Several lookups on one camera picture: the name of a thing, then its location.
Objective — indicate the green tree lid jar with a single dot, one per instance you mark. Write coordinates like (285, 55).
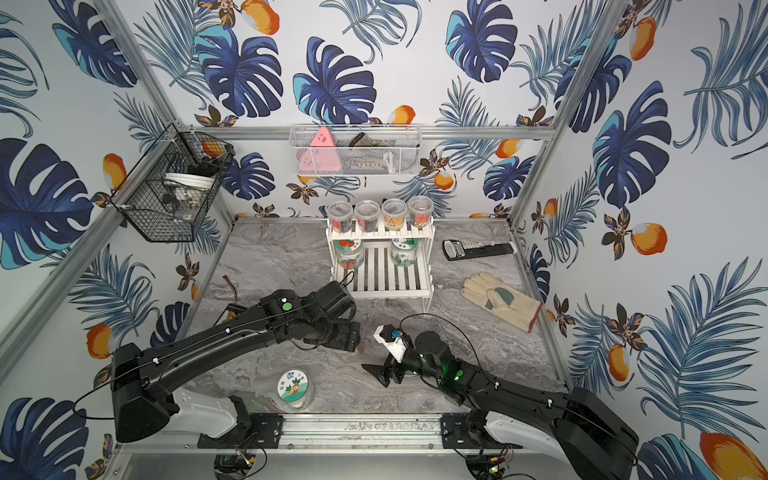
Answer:
(403, 252)

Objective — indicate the strawberry lid seed jar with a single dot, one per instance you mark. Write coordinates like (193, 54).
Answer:
(350, 253)

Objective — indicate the clear lidless jar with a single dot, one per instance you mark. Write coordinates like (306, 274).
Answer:
(340, 216)
(367, 213)

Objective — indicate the white slatted wooden shelf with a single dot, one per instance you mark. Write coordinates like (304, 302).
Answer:
(378, 278)

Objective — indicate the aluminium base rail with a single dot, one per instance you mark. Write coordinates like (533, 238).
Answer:
(366, 433)

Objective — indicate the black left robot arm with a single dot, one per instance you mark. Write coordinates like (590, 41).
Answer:
(148, 394)

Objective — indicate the black remote control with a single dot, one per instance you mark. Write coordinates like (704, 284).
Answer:
(455, 250)

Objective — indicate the clear wall-mounted tray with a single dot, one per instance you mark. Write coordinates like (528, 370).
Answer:
(367, 150)

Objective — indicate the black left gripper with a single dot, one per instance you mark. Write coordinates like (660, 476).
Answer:
(343, 335)

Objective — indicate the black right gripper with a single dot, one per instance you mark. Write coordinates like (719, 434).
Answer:
(383, 372)

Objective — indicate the carrot lid seed jar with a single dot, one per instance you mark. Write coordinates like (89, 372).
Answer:
(296, 389)

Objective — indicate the pink triangle object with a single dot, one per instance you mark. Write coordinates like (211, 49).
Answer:
(321, 157)

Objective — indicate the black charging board with wires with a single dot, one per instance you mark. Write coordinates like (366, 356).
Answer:
(233, 309)

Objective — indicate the beige work glove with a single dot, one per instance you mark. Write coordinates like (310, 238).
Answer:
(502, 301)

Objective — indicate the black wire basket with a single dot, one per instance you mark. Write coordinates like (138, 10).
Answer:
(162, 212)

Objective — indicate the white bowl in basket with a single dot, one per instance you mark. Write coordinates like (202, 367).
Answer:
(189, 180)

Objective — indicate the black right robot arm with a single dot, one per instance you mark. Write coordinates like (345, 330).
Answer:
(595, 441)

